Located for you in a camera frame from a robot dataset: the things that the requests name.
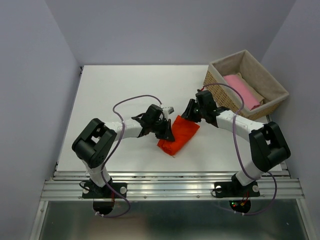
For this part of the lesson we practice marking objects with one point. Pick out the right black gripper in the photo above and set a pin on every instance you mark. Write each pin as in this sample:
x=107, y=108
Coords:
x=187, y=114

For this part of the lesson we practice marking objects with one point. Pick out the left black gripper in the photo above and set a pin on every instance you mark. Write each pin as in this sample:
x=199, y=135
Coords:
x=167, y=134

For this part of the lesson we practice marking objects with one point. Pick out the orange t shirt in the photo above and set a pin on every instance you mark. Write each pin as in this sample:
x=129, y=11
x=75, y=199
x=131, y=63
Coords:
x=183, y=131

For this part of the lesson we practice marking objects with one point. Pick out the wicker basket with liner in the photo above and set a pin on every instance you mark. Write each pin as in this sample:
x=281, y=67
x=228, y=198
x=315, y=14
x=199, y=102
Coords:
x=254, y=74

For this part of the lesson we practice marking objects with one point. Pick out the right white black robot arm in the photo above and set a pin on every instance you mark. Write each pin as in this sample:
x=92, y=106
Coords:
x=268, y=147

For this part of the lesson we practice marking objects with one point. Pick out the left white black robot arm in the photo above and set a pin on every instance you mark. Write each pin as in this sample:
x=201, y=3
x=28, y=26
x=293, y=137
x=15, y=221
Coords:
x=93, y=144

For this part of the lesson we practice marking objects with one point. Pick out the pink rolled t shirt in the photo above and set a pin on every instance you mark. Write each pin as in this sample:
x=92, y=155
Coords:
x=249, y=100

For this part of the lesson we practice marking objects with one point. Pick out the beige rolled t shirt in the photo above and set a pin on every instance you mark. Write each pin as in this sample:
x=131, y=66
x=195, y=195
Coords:
x=257, y=96

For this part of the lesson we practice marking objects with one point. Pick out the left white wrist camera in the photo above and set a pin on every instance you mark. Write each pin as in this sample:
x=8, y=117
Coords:
x=167, y=110

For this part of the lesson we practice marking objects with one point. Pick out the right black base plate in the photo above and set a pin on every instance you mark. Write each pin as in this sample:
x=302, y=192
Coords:
x=230, y=189

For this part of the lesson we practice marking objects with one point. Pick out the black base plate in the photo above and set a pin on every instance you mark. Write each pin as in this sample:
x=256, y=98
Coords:
x=91, y=191
x=230, y=189

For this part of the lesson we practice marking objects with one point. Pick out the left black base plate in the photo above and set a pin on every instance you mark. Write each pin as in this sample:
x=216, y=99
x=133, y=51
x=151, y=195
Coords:
x=91, y=191

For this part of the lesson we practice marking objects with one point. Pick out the aluminium mounting rail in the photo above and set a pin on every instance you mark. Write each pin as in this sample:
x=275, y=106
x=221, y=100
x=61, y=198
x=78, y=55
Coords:
x=169, y=186

